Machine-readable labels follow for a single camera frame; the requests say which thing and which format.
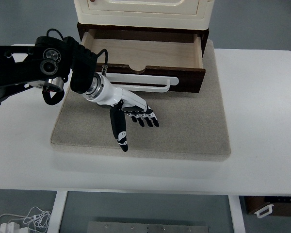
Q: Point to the white table leg left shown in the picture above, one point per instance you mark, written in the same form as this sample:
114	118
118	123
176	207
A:
57	212

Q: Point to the white table leg right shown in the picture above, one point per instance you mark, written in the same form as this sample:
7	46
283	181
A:
236	214

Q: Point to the dark wooden drawer housing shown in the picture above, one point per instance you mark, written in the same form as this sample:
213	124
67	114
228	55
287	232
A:
205	38

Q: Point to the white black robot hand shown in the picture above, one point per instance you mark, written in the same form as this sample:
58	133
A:
103	92

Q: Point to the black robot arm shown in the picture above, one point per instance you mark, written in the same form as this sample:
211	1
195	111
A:
52	62

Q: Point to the brown box white handle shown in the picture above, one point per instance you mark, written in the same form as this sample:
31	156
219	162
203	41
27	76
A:
263	206

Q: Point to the cream plastic cabinet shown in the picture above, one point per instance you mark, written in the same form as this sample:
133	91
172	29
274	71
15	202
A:
169	14

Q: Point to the dark wooden drawer white handle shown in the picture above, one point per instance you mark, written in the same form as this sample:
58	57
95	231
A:
138	55

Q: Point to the white table leg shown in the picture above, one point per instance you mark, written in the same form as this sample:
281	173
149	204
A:
236	214
57	212

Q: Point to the beige foam mat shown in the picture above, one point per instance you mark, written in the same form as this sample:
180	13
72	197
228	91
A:
192	125

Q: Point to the white charger adapter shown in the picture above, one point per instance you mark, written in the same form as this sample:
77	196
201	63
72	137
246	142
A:
11	227

